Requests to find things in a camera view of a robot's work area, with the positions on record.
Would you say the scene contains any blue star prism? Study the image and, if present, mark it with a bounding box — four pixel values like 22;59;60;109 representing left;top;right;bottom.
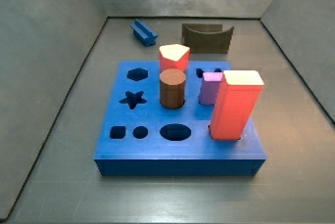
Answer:
131;20;158;47

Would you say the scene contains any dark grey curved fixture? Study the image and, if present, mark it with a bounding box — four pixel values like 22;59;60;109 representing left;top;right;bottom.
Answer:
182;23;235;54

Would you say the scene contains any brown cylinder peg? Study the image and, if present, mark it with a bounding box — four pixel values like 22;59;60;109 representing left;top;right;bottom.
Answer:
160;68;186;110

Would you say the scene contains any purple square peg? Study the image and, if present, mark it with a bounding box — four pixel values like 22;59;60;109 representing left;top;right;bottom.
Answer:
198;72;223;105

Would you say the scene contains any red pentagon prism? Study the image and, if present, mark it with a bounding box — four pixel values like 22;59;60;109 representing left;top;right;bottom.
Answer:
158;44;190;71

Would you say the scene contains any blue shape sorter base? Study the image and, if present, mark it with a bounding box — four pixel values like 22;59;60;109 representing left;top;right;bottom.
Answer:
94;61;267;176

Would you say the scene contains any tall red rectangular block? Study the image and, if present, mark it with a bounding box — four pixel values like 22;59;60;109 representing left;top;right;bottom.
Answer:
209;70;264;141

